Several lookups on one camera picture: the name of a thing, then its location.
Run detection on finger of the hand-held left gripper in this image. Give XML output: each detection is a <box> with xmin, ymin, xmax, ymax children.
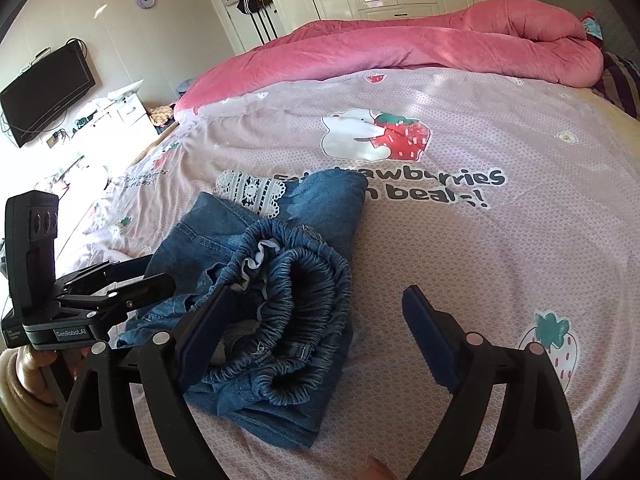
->
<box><xmin>57</xmin><ymin>272</ymin><xmax>177</xmax><ymax>319</ymax></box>
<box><xmin>55</xmin><ymin>255</ymin><xmax>156</xmax><ymax>296</ymax></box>

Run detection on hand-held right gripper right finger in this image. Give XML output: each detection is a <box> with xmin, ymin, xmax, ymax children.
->
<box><xmin>402</xmin><ymin>285</ymin><xmax>583</xmax><ymax>480</ymax></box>

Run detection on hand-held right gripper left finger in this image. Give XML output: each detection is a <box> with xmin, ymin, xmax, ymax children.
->
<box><xmin>55</xmin><ymin>284</ymin><xmax>240</xmax><ymax>480</ymax></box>

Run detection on blue denim pants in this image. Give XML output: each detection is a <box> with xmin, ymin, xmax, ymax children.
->
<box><xmin>117</xmin><ymin>167</ymin><xmax>368</xmax><ymax>448</ymax></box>

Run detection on person's left hand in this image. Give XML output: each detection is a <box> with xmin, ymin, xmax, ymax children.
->
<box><xmin>16</xmin><ymin>351</ymin><xmax>57</xmax><ymax>407</ymax></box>

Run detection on person's right hand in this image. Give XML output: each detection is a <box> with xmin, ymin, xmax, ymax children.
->
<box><xmin>365</xmin><ymin>456</ymin><xmax>401</xmax><ymax>480</ymax></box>

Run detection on pink strawberry printed bed sheet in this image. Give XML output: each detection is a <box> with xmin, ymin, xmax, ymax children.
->
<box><xmin>55</xmin><ymin>67</ymin><xmax>640</xmax><ymax>480</ymax></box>

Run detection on white desk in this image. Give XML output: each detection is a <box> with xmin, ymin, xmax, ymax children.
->
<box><xmin>0</xmin><ymin>80</ymin><xmax>161</xmax><ymax>201</ymax></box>

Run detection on brown patterned bag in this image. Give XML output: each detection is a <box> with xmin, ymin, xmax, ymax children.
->
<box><xmin>150</xmin><ymin>105</ymin><xmax>177</xmax><ymax>129</ymax></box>

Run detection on black television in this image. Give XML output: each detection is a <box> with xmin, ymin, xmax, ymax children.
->
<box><xmin>0</xmin><ymin>39</ymin><xmax>97</xmax><ymax>149</ymax></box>

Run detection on white door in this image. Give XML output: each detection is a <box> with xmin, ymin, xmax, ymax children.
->
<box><xmin>202</xmin><ymin>0</ymin><xmax>301</xmax><ymax>57</ymax></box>

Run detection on pink duvet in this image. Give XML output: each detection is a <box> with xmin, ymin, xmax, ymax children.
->
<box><xmin>174</xmin><ymin>0</ymin><xmax>605</xmax><ymax>113</ymax></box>

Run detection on yellow blanket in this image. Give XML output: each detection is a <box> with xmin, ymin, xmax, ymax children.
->
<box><xmin>575</xmin><ymin>87</ymin><xmax>640</xmax><ymax>126</ymax></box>

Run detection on purple striped pillow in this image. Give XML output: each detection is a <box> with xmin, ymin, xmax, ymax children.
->
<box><xmin>592</xmin><ymin>51</ymin><xmax>640</xmax><ymax>121</ymax></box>

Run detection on teal and red cloth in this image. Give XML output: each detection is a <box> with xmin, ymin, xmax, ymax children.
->
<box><xmin>580</xmin><ymin>10</ymin><xmax>607</xmax><ymax>39</ymax></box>

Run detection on grey headboard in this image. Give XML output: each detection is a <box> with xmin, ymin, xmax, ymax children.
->
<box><xmin>522</xmin><ymin>0</ymin><xmax>640</xmax><ymax>63</ymax></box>

